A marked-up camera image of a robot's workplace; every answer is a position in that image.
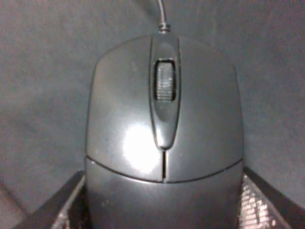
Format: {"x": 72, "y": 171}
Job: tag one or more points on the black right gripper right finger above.
{"x": 264, "y": 207}

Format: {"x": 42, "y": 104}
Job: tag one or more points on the black computer mouse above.
{"x": 164, "y": 145}

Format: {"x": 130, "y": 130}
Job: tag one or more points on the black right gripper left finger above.
{"x": 67, "y": 209}

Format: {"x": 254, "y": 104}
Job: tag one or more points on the black tablecloth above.
{"x": 49, "y": 50}

